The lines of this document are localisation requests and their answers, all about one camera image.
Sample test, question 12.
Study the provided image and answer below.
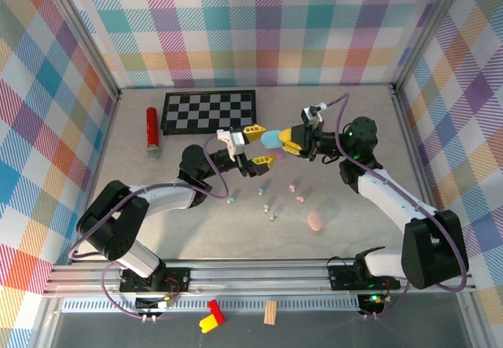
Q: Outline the yellow toy brick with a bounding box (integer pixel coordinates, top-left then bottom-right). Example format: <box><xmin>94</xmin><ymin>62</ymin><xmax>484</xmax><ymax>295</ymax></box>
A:
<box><xmin>198</xmin><ymin>313</ymin><xmax>219</xmax><ymax>334</ymax></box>

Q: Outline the small wooden block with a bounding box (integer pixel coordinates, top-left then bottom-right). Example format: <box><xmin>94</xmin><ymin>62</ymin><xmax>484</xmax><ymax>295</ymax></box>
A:
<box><xmin>263</xmin><ymin>300</ymin><xmax>278</xmax><ymax>326</ymax></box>

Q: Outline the pink earbud charging case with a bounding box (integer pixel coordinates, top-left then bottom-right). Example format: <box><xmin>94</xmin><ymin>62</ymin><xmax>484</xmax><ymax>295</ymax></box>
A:
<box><xmin>306</xmin><ymin>211</ymin><xmax>325</xmax><ymax>233</ymax></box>

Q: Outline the white slotted cable duct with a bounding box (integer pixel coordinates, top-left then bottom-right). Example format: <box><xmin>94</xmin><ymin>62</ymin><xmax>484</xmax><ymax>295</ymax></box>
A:
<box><xmin>61</xmin><ymin>299</ymin><xmax>362</xmax><ymax>313</ymax></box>

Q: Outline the black controller board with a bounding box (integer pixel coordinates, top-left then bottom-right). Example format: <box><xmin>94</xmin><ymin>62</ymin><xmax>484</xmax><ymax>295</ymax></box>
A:
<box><xmin>134</xmin><ymin>295</ymin><xmax>174</xmax><ymax>318</ymax></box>
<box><xmin>356</xmin><ymin>292</ymin><xmax>388</xmax><ymax>320</ymax></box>

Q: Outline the red toy brick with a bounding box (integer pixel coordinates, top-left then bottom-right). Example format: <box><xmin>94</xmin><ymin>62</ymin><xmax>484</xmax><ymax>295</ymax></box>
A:
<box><xmin>207</xmin><ymin>299</ymin><xmax>226</xmax><ymax>323</ymax></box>

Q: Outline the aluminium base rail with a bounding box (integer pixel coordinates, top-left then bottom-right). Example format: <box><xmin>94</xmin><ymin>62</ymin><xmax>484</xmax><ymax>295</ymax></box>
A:
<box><xmin>42</xmin><ymin>259</ymin><xmax>479</xmax><ymax>298</ymax></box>

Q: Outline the red cylindrical tube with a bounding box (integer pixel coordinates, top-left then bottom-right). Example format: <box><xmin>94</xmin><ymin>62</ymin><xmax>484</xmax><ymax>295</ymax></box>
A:
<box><xmin>145</xmin><ymin>106</ymin><xmax>163</xmax><ymax>161</ymax></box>

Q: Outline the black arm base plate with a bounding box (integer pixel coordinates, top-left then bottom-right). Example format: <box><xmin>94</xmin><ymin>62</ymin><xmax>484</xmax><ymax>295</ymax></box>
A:
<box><xmin>328</xmin><ymin>258</ymin><xmax>402</xmax><ymax>292</ymax></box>
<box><xmin>119</xmin><ymin>267</ymin><xmax>193</xmax><ymax>292</ymax></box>

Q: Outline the aluminium frame post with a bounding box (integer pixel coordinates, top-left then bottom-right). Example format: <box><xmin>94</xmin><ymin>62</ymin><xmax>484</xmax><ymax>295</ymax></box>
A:
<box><xmin>39</xmin><ymin>0</ymin><xmax>123</xmax><ymax>101</ymax></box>
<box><xmin>391</xmin><ymin>0</ymin><xmax>472</xmax><ymax>96</ymax></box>

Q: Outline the blue earbud charging case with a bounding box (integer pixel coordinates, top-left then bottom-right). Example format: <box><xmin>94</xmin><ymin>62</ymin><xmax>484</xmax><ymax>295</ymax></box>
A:
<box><xmin>260</xmin><ymin>129</ymin><xmax>285</xmax><ymax>151</ymax></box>

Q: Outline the black white checkerboard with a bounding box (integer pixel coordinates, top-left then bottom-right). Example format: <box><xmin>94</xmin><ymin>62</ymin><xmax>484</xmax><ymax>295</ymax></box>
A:
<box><xmin>161</xmin><ymin>90</ymin><xmax>259</xmax><ymax>136</ymax></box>

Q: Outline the aluminium side rail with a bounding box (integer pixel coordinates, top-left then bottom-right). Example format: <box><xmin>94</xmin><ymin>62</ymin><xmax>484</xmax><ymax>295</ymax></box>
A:
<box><xmin>388</xmin><ymin>83</ymin><xmax>479</xmax><ymax>286</ymax></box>
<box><xmin>50</xmin><ymin>88</ymin><xmax>127</xmax><ymax>278</ymax></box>

